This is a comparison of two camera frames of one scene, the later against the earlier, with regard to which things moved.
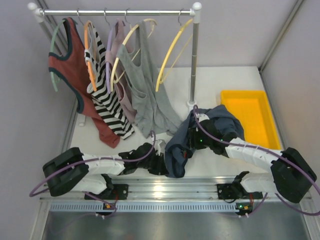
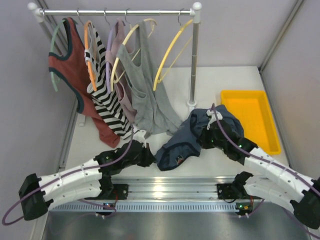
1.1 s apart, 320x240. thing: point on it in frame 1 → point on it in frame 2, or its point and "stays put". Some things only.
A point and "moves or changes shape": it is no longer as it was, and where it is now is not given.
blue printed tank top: x=179 y=150 moves or changes shape
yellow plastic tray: x=253 y=109 stays put
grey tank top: x=155 y=108 stays put
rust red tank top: x=72 y=67 stays put
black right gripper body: x=197 y=140 → x=208 y=140
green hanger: x=52 y=44 stays put
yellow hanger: x=160 y=81 → x=166 y=49
